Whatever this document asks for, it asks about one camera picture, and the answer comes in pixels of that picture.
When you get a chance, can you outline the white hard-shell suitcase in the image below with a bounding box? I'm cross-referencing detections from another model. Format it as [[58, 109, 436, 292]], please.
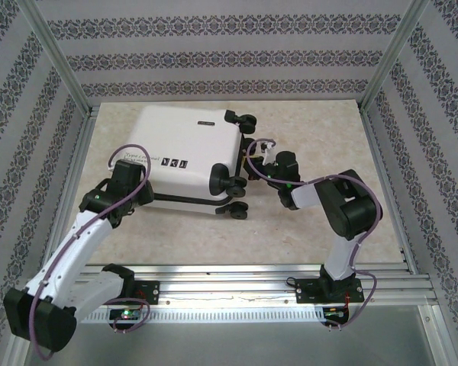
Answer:
[[124, 105, 259, 221]]

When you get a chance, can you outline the grey metal panel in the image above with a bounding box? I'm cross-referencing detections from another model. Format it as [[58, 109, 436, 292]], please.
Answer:
[[18, 322, 442, 366]]

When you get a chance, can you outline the aluminium side rail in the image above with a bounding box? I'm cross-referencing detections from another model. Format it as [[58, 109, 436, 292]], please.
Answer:
[[40, 106, 100, 278]]

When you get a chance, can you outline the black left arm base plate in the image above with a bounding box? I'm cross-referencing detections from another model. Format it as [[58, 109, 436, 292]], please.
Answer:
[[91, 280, 161, 306]]

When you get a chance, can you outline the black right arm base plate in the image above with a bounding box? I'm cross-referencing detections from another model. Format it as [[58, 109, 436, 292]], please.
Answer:
[[295, 277, 366, 305]]

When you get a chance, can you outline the aluminium cross rail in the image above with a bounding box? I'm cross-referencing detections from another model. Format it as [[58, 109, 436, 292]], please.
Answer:
[[21, 262, 440, 308]]

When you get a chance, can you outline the aluminium frame post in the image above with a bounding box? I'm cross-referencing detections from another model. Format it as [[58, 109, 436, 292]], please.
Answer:
[[360, 0, 434, 114], [18, 0, 95, 117]]

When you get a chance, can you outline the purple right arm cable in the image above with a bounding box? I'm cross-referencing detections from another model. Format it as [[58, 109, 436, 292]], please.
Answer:
[[245, 136, 383, 332]]

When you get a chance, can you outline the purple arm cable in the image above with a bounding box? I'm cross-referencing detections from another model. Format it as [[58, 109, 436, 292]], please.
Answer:
[[29, 143, 152, 361], [245, 136, 383, 332]]

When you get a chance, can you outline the slotted white cable duct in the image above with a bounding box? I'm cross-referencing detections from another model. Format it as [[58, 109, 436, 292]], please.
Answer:
[[36, 307, 326, 323]]

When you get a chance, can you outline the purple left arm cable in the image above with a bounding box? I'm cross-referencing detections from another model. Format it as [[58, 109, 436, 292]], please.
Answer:
[[29, 143, 152, 361]]

